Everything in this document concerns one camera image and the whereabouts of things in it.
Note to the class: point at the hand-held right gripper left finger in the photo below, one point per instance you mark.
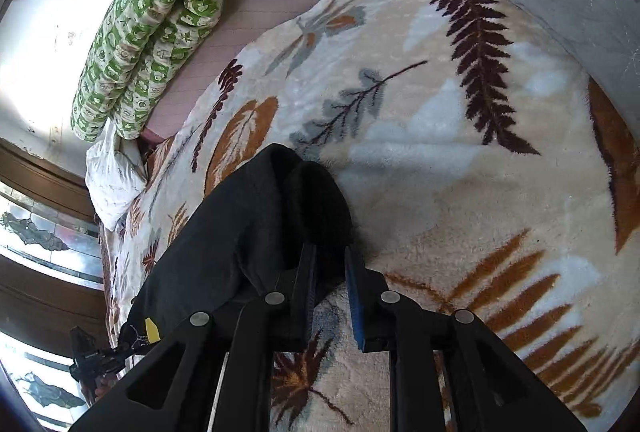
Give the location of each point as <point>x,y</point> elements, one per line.
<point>306,284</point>

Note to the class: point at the white patterned pillow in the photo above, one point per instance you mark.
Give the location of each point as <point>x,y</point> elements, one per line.
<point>112,177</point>

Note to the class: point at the black pants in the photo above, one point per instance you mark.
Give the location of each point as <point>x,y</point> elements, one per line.
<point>225,237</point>

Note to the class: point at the cream leaf-print fleece blanket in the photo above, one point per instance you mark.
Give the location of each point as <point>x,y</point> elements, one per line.
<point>450,192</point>

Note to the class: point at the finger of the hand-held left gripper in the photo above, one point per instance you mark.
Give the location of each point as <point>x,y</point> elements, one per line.
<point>136,348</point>

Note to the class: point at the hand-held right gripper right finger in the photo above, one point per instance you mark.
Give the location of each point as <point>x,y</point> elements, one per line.
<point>355,302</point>

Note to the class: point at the stained glass panel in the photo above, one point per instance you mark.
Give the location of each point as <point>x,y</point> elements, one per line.
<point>35,387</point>
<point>45,237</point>

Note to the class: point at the dark wooden door frame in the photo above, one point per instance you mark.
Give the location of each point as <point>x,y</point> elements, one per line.
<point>45,302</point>

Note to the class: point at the green patterned folded quilt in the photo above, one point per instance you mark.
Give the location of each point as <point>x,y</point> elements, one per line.
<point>160,21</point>

